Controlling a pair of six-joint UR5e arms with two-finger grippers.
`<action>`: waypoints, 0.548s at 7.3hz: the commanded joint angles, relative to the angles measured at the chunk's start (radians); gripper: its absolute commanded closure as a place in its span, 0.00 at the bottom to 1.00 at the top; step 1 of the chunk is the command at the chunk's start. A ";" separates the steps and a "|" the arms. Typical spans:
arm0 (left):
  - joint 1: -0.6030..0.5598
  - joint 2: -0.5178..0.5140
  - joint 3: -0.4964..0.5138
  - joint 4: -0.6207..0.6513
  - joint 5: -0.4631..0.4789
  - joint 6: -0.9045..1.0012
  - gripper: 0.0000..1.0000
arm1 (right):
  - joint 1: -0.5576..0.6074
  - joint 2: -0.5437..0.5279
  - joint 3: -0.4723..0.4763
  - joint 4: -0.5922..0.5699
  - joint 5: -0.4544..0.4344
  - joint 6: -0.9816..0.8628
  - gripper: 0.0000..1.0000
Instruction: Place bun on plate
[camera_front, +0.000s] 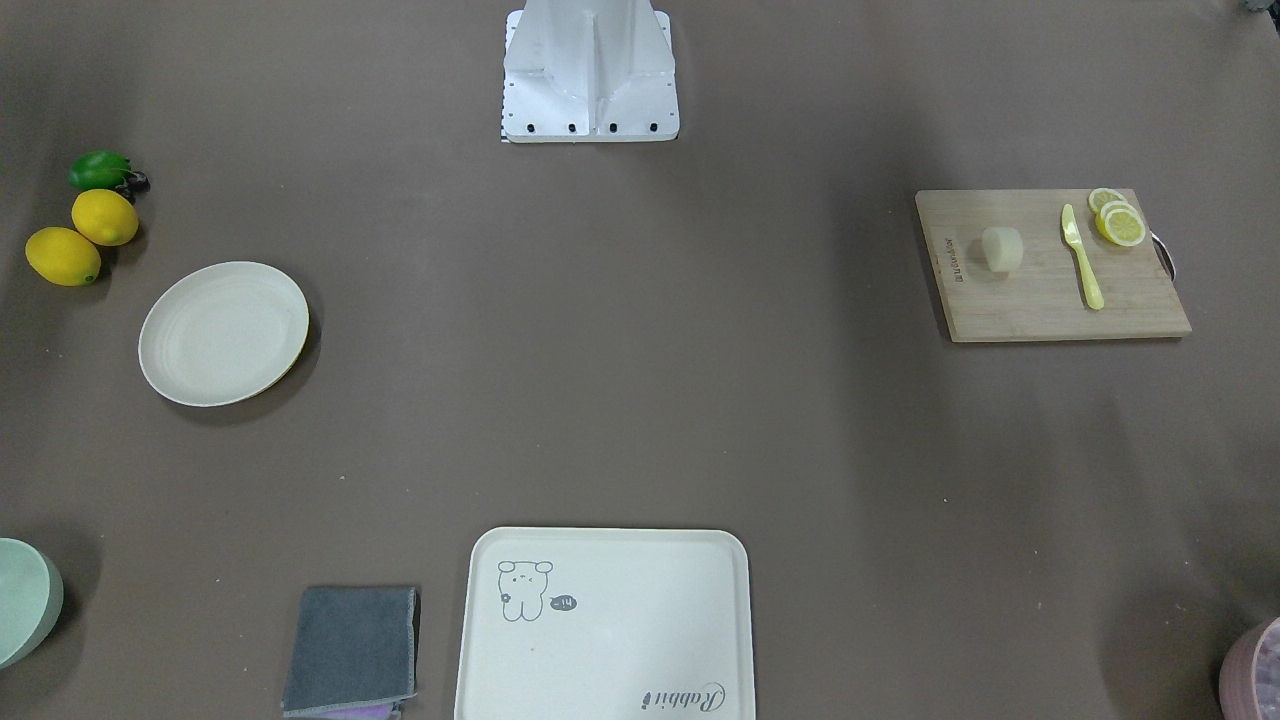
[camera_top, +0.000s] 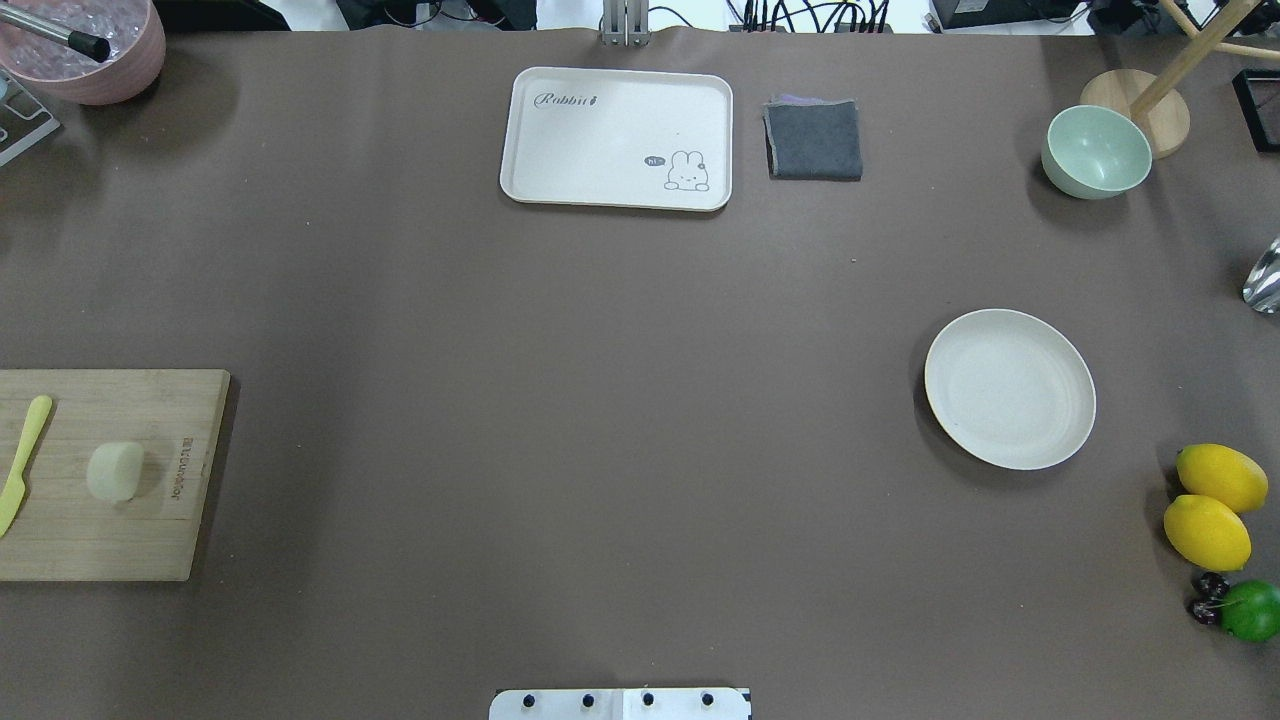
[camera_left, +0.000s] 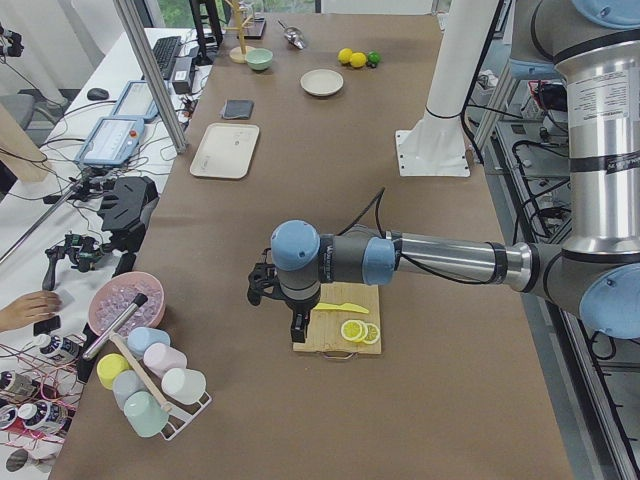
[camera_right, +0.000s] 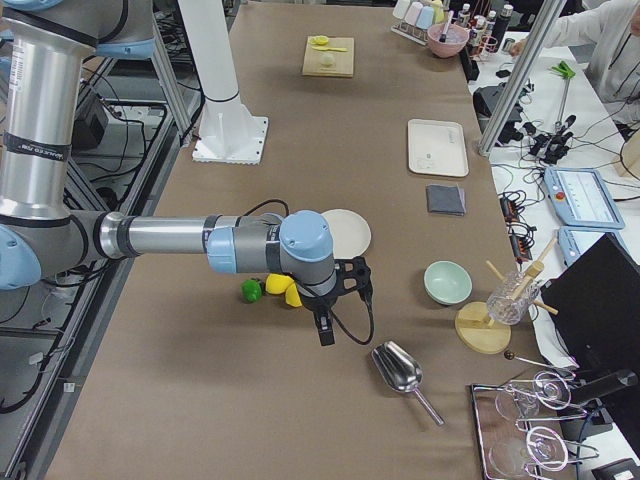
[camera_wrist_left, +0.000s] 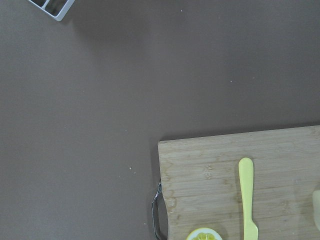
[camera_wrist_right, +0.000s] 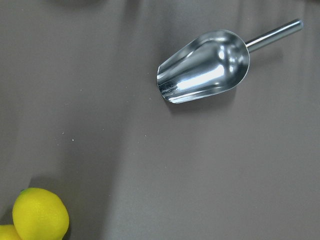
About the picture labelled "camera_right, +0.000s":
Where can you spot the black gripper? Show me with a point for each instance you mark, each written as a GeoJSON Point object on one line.
{"type": "Point", "coordinates": [317, 303]}

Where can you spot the white steamed bun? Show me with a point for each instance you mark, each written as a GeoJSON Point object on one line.
{"type": "Point", "coordinates": [327, 60]}

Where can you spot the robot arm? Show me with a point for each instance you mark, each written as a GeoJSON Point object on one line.
{"type": "Point", "coordinates": [41, 237]}

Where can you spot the cream rabbit tray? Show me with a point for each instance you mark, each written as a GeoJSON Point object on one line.
{"type": "Point", "coordinates": [437, 148]}

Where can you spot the black tray with glasses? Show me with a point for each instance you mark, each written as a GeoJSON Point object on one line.
{"type": "Point", "coordinates": [517, 427]}

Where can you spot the yellow lemon front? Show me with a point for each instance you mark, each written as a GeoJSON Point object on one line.
{"type": "Point", "coordinates": [292, 297]}

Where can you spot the yellow lemon near pepper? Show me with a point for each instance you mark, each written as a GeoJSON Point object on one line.
{"type": "Point", "coordinates": [277, 284]}

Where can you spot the white round plate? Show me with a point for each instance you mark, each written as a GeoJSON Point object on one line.
{"type": "Point", "coordinates": [350, 232]}

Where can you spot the metal scoop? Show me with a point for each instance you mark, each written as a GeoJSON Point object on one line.
{"type": "Point", "coordinates": [403, 374]}

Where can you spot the mint green bowl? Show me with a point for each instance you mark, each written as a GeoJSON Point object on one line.
{"type": "Point", "coordinates": [447, 283]}

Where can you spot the wooden mug tree stand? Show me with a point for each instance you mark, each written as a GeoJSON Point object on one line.
{"type": "Point", "coordinates": [484, 335]}

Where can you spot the grey folded cloth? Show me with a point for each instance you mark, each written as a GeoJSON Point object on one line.
{"type": "Point", "coordinates": [447, 200]}

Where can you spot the clear glass cup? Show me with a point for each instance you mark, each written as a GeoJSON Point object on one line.
{"type": "Point", "coordinates": [512, 298]}

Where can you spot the bamboo cutting board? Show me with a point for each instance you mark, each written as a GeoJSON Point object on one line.
{"type": "Point", "coordinates": [344, 67]}

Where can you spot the right teach pendant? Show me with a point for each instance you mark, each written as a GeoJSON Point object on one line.
{"type": "Point", "coordinates": [574, 241]}

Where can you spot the teach pendant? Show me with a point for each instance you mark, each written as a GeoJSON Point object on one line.
{"type": "Point", "coordinates": [580, 198]}
{"type": "Point", "coordinates": [574, 241]}

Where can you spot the yellow plastic knife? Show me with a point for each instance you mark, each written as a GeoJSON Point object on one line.
{"type": "Point", "coordinates": [329, 49]}

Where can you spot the black monitor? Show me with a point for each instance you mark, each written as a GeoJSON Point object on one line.
{"type": "Point", "coordinates": [597, 299]}

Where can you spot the left teach pendant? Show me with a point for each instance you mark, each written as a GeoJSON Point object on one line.
{"type": "Point", "coordinates": [580, 198]}

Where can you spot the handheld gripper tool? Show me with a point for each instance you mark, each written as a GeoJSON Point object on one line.
{"type": "Point", "coordinates": [552, 146]}

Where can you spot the metal muddler stick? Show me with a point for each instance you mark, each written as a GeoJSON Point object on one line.
{"type": "Point", "coordinates": [446, 26]}

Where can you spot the pink bowl with ice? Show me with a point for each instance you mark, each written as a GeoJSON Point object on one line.
{"type": "Point", "coordinates": [456, 39]}

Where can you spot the white cup rack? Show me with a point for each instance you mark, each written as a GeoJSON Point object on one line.
{"type": "Point", "coordinates": [414, 18]}

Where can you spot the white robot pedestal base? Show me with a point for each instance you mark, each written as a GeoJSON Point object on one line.
{"type": "Point", "coordinates": [228, 132]}

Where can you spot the aluminium frame post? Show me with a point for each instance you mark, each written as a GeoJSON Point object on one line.
{"type": "Point", "coordinates": [549, 12]}

